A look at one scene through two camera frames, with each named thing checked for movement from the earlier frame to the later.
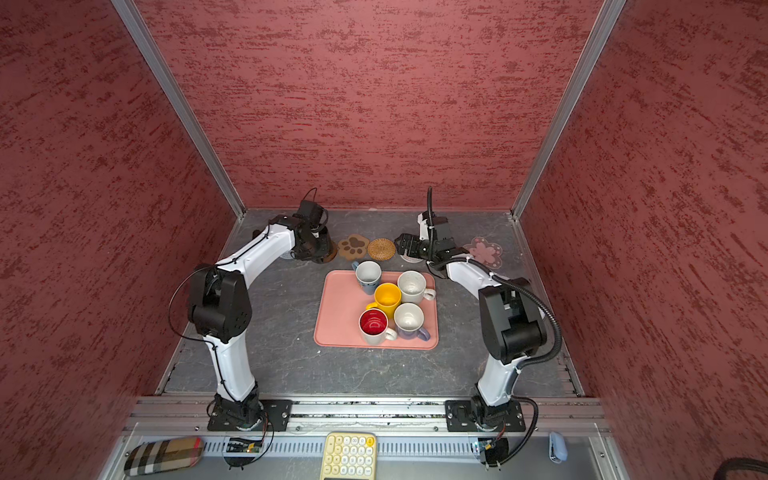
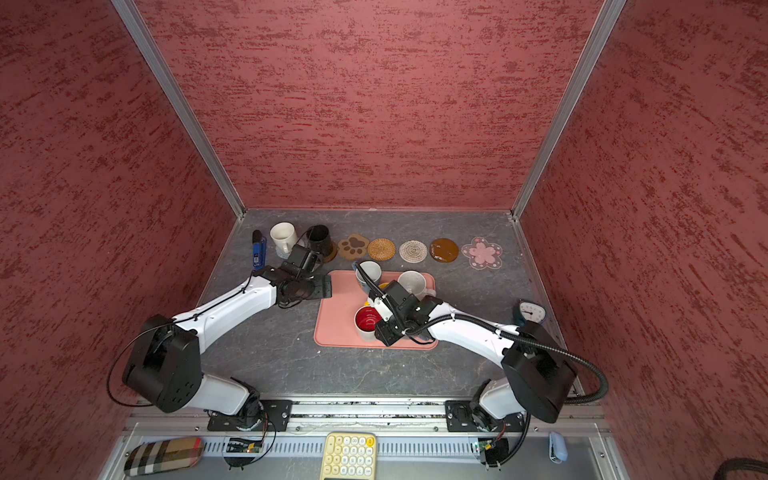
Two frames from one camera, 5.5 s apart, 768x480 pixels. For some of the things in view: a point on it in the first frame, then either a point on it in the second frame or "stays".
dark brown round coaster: (332, 253) stays
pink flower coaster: (489, 254) stays
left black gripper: (323, 249) → (322, 288)
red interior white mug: (373, 327) stays
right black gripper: (413, 240) → (385, 336)
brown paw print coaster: (354, 247) stays
